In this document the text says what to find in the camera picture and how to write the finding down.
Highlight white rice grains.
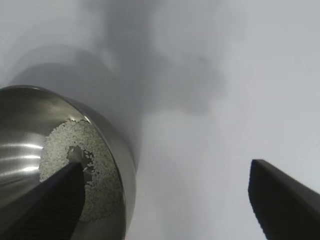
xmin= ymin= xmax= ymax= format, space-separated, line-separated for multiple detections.
xmin=39 ymin=118 xmax=125 ymax=224

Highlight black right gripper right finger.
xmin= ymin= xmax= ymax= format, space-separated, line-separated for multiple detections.
xmin=247 ymin=158 xmax=320 ymax=240

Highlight stainless steel mixing bowl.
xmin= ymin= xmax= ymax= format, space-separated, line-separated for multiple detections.
xmin=0 ymin=84 xmax=137 ymax=240

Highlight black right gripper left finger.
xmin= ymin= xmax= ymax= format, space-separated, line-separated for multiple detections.
xmin=0 ymin=161 xmax=85 ymax=240

